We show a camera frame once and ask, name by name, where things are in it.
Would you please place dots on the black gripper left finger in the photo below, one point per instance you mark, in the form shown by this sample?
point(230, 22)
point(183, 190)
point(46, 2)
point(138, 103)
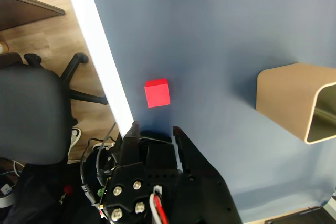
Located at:
point(126, 182)

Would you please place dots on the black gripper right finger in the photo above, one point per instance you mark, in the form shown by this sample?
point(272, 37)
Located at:
point(204, 182)

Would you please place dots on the red cube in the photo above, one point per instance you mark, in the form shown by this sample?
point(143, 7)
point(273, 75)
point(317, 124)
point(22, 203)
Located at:
point(157, 94)

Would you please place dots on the square metal tin container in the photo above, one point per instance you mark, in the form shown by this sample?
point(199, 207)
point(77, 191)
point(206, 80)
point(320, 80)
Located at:
point(283, 95)

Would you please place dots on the black office chair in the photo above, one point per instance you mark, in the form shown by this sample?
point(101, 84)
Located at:
point(31, 103)

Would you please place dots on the blue-grey table mat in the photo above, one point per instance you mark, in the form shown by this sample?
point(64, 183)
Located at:
point(210, 24)

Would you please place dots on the silver aluminium table frame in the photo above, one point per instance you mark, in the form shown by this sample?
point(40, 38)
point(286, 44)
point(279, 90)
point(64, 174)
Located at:
point(99, 51)

